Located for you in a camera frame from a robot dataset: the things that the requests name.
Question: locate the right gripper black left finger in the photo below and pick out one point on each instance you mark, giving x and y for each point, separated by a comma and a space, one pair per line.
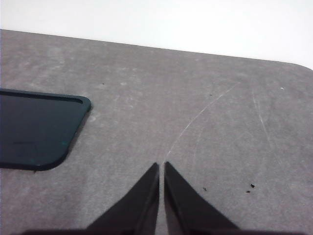
132, 208

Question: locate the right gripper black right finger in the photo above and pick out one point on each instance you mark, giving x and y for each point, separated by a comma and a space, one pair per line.
193, 210

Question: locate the black rectangular tray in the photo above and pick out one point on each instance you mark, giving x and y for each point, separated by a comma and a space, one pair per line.
36, 129

